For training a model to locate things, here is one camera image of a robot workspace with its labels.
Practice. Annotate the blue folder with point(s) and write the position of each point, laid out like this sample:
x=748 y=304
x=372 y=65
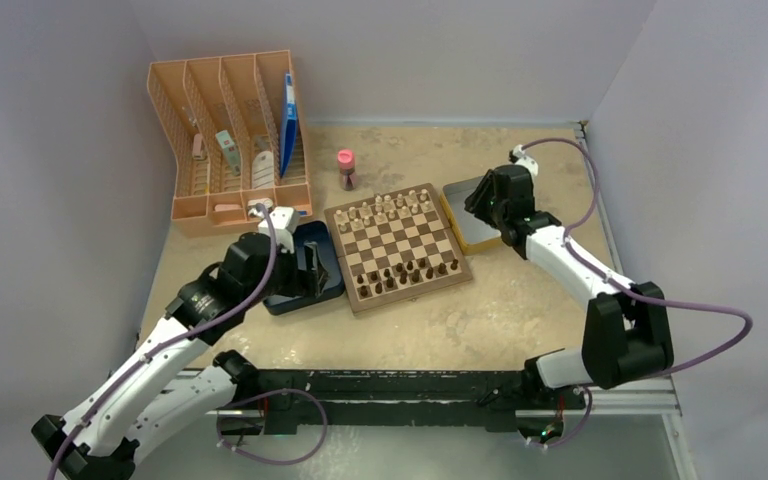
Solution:
x=289 y=125

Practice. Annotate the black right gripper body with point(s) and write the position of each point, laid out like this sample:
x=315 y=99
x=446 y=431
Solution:
x=485 y=205

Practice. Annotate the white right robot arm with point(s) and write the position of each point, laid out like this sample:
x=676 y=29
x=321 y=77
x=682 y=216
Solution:
x=624 y=338

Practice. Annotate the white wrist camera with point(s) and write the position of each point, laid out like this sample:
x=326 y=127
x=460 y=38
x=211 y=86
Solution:
x=281 y=225
x=519 y=157

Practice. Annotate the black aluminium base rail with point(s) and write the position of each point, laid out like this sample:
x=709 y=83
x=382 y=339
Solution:
x=281 y=400

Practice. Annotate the dark blue tin lid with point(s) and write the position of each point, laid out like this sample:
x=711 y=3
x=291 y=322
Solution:
x=316 y=232

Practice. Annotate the wooden chess board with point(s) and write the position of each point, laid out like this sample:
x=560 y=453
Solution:
x=362 y=252

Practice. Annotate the teal white small box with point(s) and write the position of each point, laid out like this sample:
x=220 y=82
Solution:
x=230 y=151

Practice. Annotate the row of white chess pieces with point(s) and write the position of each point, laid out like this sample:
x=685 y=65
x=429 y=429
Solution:
x=400 y=210

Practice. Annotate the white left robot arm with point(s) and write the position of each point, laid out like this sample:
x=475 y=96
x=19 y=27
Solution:
x=110 y=433

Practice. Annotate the pink small item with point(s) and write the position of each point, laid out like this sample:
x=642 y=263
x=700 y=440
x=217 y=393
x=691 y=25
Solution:
x=198 y=147

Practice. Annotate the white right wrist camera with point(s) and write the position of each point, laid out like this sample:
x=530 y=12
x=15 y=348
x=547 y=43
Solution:
x=519 y=157

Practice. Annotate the white striped card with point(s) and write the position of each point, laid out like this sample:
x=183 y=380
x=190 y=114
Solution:
x=263 y=170

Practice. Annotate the silver metal tin tray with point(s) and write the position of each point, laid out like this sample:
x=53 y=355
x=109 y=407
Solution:
x=473 y=235

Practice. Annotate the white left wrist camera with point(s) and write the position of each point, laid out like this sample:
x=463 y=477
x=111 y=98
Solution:
x=281 y=225

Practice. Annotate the pink capped small bottle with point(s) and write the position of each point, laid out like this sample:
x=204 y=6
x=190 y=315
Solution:
x=347 y=169

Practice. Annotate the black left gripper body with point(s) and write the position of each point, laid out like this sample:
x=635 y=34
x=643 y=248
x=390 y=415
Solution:
x=290 y=280

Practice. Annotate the white clip in organizer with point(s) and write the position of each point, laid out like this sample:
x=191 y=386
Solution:
x=258 y=204

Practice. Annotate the orange plastic file organizer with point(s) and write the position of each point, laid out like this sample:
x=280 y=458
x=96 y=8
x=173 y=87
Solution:
x=237 y=133

